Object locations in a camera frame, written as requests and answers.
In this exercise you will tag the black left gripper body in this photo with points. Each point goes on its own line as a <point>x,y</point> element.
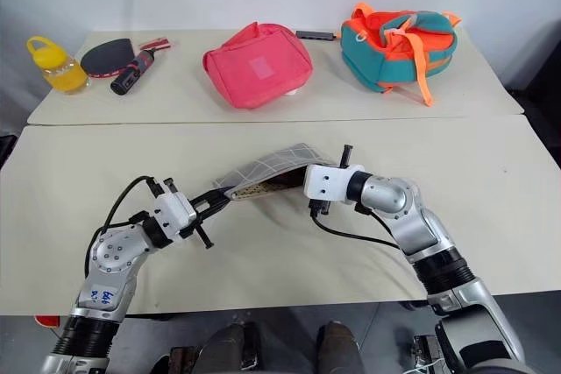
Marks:
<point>199,218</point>

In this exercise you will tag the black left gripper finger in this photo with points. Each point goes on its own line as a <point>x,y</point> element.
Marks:
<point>212,196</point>
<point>215,207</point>

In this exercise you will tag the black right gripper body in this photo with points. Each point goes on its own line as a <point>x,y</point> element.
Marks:
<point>319,206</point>

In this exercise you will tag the grey plaid pouch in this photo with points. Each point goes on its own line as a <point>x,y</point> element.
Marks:
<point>271,163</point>

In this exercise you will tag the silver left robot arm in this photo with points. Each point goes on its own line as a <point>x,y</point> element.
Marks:
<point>111,256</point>

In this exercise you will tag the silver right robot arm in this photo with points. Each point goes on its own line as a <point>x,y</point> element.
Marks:
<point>421,234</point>

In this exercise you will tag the pink fabric pouch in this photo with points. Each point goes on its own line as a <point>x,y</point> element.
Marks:
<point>258,69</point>

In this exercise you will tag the dark rounded shape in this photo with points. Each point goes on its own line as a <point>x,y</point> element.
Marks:
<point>339,347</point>
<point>234,345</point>

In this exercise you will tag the black red cylindrical bottle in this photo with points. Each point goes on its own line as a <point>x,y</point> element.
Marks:
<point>131,74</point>

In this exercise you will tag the black usb hub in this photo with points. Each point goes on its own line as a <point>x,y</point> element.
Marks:
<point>315,34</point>

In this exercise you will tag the teal orange backpack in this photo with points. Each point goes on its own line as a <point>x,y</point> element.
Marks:
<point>394,56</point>

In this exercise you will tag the red white small packet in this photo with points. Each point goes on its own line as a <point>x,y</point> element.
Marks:
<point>155,44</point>

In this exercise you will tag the black red table tennis paddle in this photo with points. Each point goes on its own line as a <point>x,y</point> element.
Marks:
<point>107,56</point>

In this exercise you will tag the red object under table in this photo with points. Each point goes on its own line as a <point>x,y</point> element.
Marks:
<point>46,320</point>

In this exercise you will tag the yellow plastic bottle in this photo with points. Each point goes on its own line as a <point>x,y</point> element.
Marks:
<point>61,69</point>

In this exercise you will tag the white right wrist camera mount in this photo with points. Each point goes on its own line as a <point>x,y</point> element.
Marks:
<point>328,183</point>

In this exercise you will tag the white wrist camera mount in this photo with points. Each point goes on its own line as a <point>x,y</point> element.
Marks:
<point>328,183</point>
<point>173,213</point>

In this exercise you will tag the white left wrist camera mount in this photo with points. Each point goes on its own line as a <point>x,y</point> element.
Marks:
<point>173,213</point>

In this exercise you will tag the metal bracket under table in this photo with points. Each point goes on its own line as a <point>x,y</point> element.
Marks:
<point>425,347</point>

